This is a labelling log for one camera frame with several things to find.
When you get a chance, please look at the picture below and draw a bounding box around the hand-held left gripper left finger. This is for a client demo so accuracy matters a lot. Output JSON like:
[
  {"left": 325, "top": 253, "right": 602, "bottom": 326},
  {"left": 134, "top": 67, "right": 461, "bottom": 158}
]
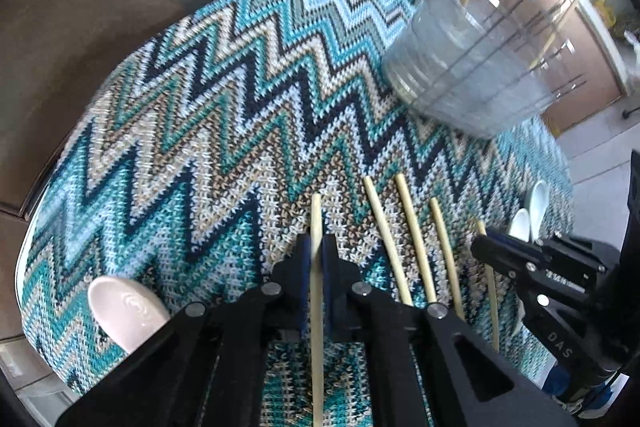
[{"left": 56, "top": 233, "right": 313, "bottom": 427}]

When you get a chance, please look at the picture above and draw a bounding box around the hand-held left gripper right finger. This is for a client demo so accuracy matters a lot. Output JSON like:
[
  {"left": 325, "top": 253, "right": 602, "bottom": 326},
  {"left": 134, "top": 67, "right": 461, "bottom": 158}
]
[{"left": 323, "top": 234, "right": 577, "bottom": 427}]

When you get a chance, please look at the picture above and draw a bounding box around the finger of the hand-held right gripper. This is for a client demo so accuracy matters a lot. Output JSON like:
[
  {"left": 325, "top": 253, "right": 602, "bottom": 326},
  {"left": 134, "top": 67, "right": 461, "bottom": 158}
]
[
  {"left": 480, "top": 229, "right": 556, "bottom": 258},
  {"left": 471, "top": 234, "right": 543, "bottom": 281}
]

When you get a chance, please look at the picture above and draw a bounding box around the white ceramic soup spoon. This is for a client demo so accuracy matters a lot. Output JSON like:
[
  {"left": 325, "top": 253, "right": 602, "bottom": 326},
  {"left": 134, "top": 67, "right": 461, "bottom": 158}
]
[
  {"left": 529, "top": 180, "right": 551, "bottom": 242},
  {"left": 87, "top": 276, "right": 172, "bottom": 354},
  {"left": 507, "top": 208, "right": 532, "bottom": 243}
]

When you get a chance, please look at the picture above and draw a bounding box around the clear plastic utensil holder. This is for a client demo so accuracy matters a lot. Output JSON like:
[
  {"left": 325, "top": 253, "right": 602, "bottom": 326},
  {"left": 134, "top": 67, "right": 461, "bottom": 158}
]
[{"left": 382, "top": 0, "right": 588, "bottom": 140}]

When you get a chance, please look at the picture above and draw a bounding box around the person's right hand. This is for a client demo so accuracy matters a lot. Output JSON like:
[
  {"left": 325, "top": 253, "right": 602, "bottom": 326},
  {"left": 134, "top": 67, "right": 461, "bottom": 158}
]
[{"left": 542, "top": 354, "right": 618, "bottom": 410}]

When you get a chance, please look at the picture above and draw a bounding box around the zigzag knit tablecloth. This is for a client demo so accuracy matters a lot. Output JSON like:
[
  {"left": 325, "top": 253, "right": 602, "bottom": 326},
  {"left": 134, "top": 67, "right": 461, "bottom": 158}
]
[{"left": 15, "top": 0, "right": 576, "bottom": 427}]

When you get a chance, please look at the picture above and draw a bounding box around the yellow packet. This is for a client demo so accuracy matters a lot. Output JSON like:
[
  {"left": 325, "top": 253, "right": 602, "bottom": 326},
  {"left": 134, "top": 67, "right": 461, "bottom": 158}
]
[{"left": 595, "top": 0, "right": 618, "bottom": 28}]

